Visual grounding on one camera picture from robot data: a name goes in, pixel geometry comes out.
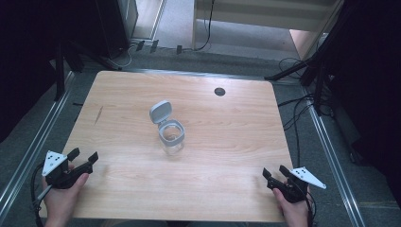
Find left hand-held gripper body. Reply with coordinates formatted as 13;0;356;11
42;150;95;190

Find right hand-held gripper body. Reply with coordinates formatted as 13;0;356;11
266;166;327;204

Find clear jar with grey lid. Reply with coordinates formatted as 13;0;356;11
148;99;186;155

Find person's right hand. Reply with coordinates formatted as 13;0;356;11
272;185;312;227

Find person's left hand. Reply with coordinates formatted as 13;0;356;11
42;164;91;227

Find black tripod stand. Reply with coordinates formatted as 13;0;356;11
264;51;337;116
52;40;122;102

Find dark cabinet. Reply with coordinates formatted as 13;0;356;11
94;0;140;60

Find white shelf unit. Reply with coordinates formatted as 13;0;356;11
191;0;343;52

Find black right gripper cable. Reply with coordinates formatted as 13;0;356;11
305;191;318;227

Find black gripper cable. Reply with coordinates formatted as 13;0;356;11
305;191;318;227
29;163;53;227

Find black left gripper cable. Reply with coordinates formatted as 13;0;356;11
29;163;53;227

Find metal floor rail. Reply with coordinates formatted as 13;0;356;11
0;71;76;218
303;88;367;227

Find black floor cables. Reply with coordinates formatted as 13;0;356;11
276;56;320;160

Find white floor cable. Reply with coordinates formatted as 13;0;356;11
108;44;137;71

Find black hanging cable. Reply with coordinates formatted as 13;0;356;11
192;0;216;52

